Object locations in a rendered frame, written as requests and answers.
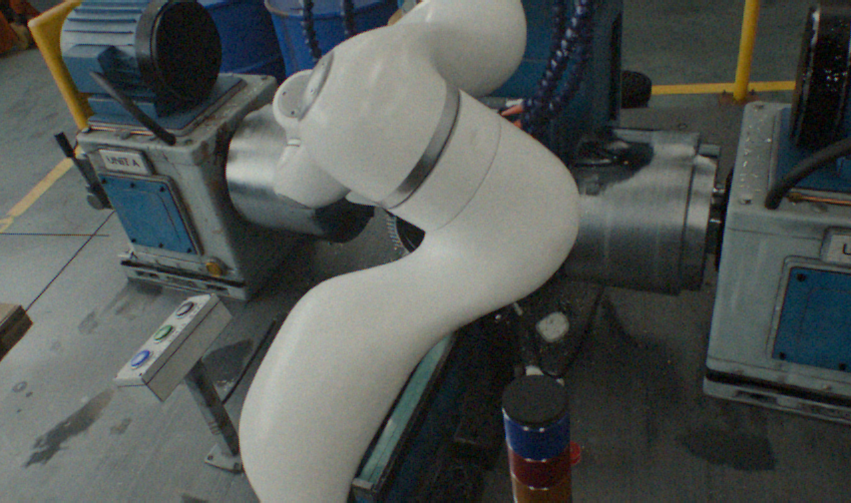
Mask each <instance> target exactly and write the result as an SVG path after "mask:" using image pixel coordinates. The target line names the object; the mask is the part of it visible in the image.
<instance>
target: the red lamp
mask: <svg viewBox="0 0 851 503"><path fill-rule="evenodd" d="M507 446H508V455H509V462H510V468H511V471H512V473H513V474H514V476H515V477H516V478H517V479H518V480H519V481H520V482H522V483H523V484H525V485H527V486H530V487H534V488H549V487H553V486H555V485H557V484H559V483H560V482H562V481H563V480H564V479H565V478H566V477H567V476H568V474H569V472H570V469H571V438H570V441H569V443H568V445H567V447H566V448H565V449H564V450H563V451H562V452H561V453H560V454H558V455H557V456H555V457H553V458H550V459H545V460H532V459H528V458H525V457H523V456H520V455H519V454H517V453H516V452H515V451H514V450H513V449H512V448H511V447H510V445H509V443H508V441H507Z"/></svg>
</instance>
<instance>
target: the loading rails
mask: <svg viewBox="0 0 851 503"><path fill-rule="evenodd" d="M479 362H481V363H486V364H489V361H488V353H487V346H486V338H485V331H484V329H481V328H480V327H479V319H478V318H477V319H475V320H473V321H471V322H469V323H467V324H465V325H463V326H461V327H460V328H458V329H456V330H455V331H453V332H452V333H450V334H449V335H447V336H446V337H444V338H443V339H441V340H440V341H439V342H438V343H437V344H436V345H434V346H433V347H432V348H431V349H430V350H429V351H428V352H427V353H426V354H425V355H424V357H423V358H422V359H421V360H420V361H419V363H418V364H417V365H416V367H415V368H414V369H413V371H412V372H411V374H410V375H409V377H408V379H407V380H406V382H405V384H404V385H403V387H402V389H401V390H400V392H399V394H398V396H397V397H396V399H395V401H394V403H393V404H392V406H391V408H390V410H389V411H388V413H387V415H386V416H385V418H384V420H383V422H382V423H381V425H380V427H379V428H378V430H377V432H376V433H375V435H374V437H373V439H372V440H371V442H370V444H369V446H368V448H367V450H366V452H365V454H364V456H363V458H362V460H361V462H360V464H359V467H358V469H357V471H356V474H355V476H354V479H353V482H352V485H351V487H350V489H351V488H353V489H352V490H353V493H354V495H355V497H356V500H357V503H423V501H424V498H421V497H418V496H417V495H418V493H419V491H420V489H421V487H422V484H423V482H424V480H425V478H426V476H427V474H428V471H429V469H430V467H431V465H432V463H433V460H434V458H435V456H436V454H437V452H438V450H439V447H440V445H441V443H442V441H443V439H444V437H445V436H448V437H453V434H454V432H455V430H456V428H457V425H458V423H459V421H460V419H461V417H462V415H463V412H460V411H456V410H457V408H458V406H459V404H460V402H461V400H462V397H463V395H464V393H465V391H466V389H467V387H468V384H469V382H470V380H471V378H472V376H473V373H474V371H475V369H476V367H477V365H478V363H479ZM412 375H413V377H412V379H411V380H410V378H411V376H412ZM409 380H410V382H409V384H408V386H407V388H406V390H405V392H404V393H403V391H404V389H405V387H406V385H407V383H408V381H409ZM402 393H403V395H402ZM401 395H402V397H401V399H400V401H399V403H398V405H397V407H396V408H395V406H396V404H397V402H398V400H399V398H400V396H401ZM394 408H395V410H394V412H393V414H392V416H391V418H390V420H389V421H388V419H389V417H390V415H391V413H392V411H393V409H394ZM387 421H388V423H387V425H386V427H385V429H384V431H383V433H382V435H381V436H380V438H379V440H378V442H377V443H376V441H377V439H378V437H379V435H380V434H381V432H382V430H383V428H384V426H385V424H386V422H387ZM357 477H358V479H357Z"/></svg>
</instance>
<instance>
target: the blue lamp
mask: <svg viewBox="0 0 851 503"><path fill-rule="evenodd" d="M503 413H504V422H505V430H506V438H507V441H508V443H509V445H510V447H511V448H512V449H513V450H514V451H515V452H516V453H517V454H519V455H520V456H523V457H525V458H528V459H532V460H545V459H550V458H553V457H555V456H557V455H558V454H560V453H561V452H562V451H563V450H564V449H565V448H566V447H567V445H568V443H569V441H570V407H569V408H568V410H567V413H566V414H565V416H564V417H563V418H562V419H561V420H560V421H558V422H557V423H555V424H553V425H551V426H548V427H545V428H538V429H534V428H527V427H523V426H521V425H519V424H516V423H515V422H513V421H512V420H511V419H510V418H509V417H508V416H507V415H506V413H505V411H504V409H503Z"/></svg>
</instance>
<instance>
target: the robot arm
mask: <svg viewBox="0 0 851 503"><path fill-rule="evenodd" d="M526 40H527V26H526V18H525V13H524V9H523V6H522V4H521V1H520V0H424V1H422V2H421V3H420V4H419V5H417V6H416V7H415V8H414V9H412V10H411V11H410V12H409V13H407V14H406V15H405V16H404V17H403V18H401V19H400V20H399V21H398V22H396V23H395V24H394V25H392V26H386V27H382V28H378V29H375V30H372V31H369V32H366V33H363V34H360V35H358V36H355V37H353V38H351V39H349V40H347V41H345V42H343V43H341V44H340V45H338V46H337V47H335V48H334V49H333V50H331V51H330V52H329V53H328V54H326V55H325V56H323V57H322V58H321V59H320V60H319V63H318V64H317V65H316V66H315V67H314V69H313V70H307V71H302V72H299V73H297V74H295V75H293V76H291V77H290V78H288V79H287V80H286V81H285V82H284V83H283V84H282V85H281V86H280V88H279V89H278V91H277V93H276V94H275V97H274V100H273V114H274V116H275V118H276V120H277V121H278V122H279V124H280V125H281V126H282V127H283V128H284V129H285V130H286V143H285V147H284V149H283V151H282V154H281V156H280V158H279V161H278V163H277V166H276V168H275V171H274V174H273V179H272V185H273V189H274V191H275V193H276V195H277V196H278V197H279V198H280V199H281V200H282V201H283V202H284V203H286V204H288V205H289V206H291V207H293V208H298V209H302V210H314V209H319V208H322V207H326V206H328V205H330V204H332V203H335V202H337V201H339V200H340V199H342V198H344V197H346V198H347V199H348V200H349V201H351V202H353V203H357V204H362V205H370V206H377V207H381V208H382V209H383V210H384V212H385V213H386V214H387V215H388V216H389V217H391V218H393V217H395V218H399V217H400V218H402V219H403V220H405V221H407V222H409V223H411V224H413V225H414V226H416V227H418V228H420V229H422V230H424V231H425V232H426V236H425V239H424V241H423V243H422V244H421V246H420V247H419V248H418V249H417V250H416V251H415V252H413V253H412V254H410V255H408V256H407V257H404V258H402V259H400V260H397V261H394V262H391V263H388V264H384V265H381V266H377V267H373V268H369V269H365V270H360V271H356V272H352V273H348V274H344V275H341V276H337V277H334V278H332V279H329V280H327V281H324V282H322V283H321V284H319V285H318V286H316V287H314V288H313V289H311V290H310V291H309V292H308V293H307V294H306V295H305V296H304V297H303V298H302V299H301V300H300V301H299V302H298V304H297V305H296V306H295V307H294V309H293V310H292V311H291V313H290V314H289V316H288V318H287V319H286V321H285V322H284V324H283V326H282V328H281V329H280V331H279V333H278V335H277V337H276V338H275V340H274V342H273V344H272V345H271V347H270V349H269V351H268V353H267V355H266V357H265V359H264V360H263V362H262V364H261V366H260V368H259V370H258V372H257V374H256V376H255V378H254V380H253V383H252V385H251V387H250V389H249V391H248V394H247V397H246V399H245V402H244V406H243V409H242V413H241V418H240V425H239V446H240V453H241V458H242V462H243V466H244V469H245V472H246V475H247V477H248V479H249V482H250V484H251V486H252V488H253V490H254V492H255V493H256V495H257V497H258V498H259V500H260V502H261V503H346V502H347V498H348V495H349V491H350V487H351V485H352V482H353V479H354V476H355V474H356V471H357V469H358V467H359V464H360V462H361V460H362V458H363V456H364V454H365V452H366V450H367V448H368V446H369V444H370V442H371V440H372V439H373V437H374V435H375V433H376V432H377V430H378V428H379V427H380V425H381V423H382V422H383V420H384V418H385V416H386V415H387V413H388V411H389V410H390V408H391V406H392V404H393V403H394V401H395V399H396V397H397V396H398V394H399V392H400V390H401V389H402V387H403V385H404V384H405V382H406V380H407V379H408V377H409V375H410V374H411V372H412V371H413V369H414V368H415V367H416V365H417V364H418V363H419V361H420V360H421V359H422V358H423V357H424V355H425V354H426V353H427V352H428V351H429V350H430V349H431V348H432V347H433V346H434V345H436V344H437V343H438V342H439V341H440V340H441V339H443V338H444V337H446V336H447V335H449V334H450V333H452V332H453V331H455V330H456V329H458V328H460V327H461V326H463V325H465V324H467V323H469V322H471V321H473V320H475V319H477V318H479V317H481V316H483V315H485V314H487V313H489V312H492V311H494V310H496V309H499V308H501V307H503V306H506V305H508V304H510V303H512V302H515V301H517V300H519V299H521V298H523V297H525V296H527V295H528V294H530V293H531V292H533V291H534V290H536V289H537V288H538V287H540V286H541V285H542V284H543V283H545V282H546V281H547V280H548V279H549V278H550V277H551V276H552V275H553V274H554V273H555V271H556V270H557V269H558V268H559V267H560V265H561V264H562V263H563V261H564V260H565V259H566V257H567V256H568V254H569V252H570V250H571V248H572V246H573V244H574V242H575V240H576V237H577V234H578V230H579V225H580V219H581V203H580V197H579V193H578V189H577V185H576V183H575V181H574V179H573V177H572V176H571V174H570V173H569V171H568V170H567V168H566V167H565V166H564V164H563V163H562V162H561V161H560V160H559V159H558V158H557V157H556V156H555V155H554V154H553V153H552V152H551V151H549V150H548V149H547V148H546V147H545V146H543V145H542V144H541V143H539V142H538V141H537V140H535V139H534V138H532V137H531V136H530V135H528V134H527V133H525V132H524V131H522V130H521V129H519V128H518V127H516V126H515V125H513V124H512V123H510V122H509V121H507V120H506V119H504V118H503V117H501V116H500V115H498V114H497V113H495V112H493V111H492V110H490V109H489V108H487V107H486V106H484V105H483V104H481V103H480V102H478V101H477V100H475V99H478V98H482V97H484V96H487V95H489V94H491V93H493V92H494V91H496V90H497V89H499V88H500V87H501V86H502V85H503V84H505V83H506V82H507V81H508V80H509V79H510V77H511V76H512V75H513V74H514V73H515V71H516V70H517V68H518V67H519V65H520V63H521V61H522V58H523V55H524V52H525V47H526Z"/></svg>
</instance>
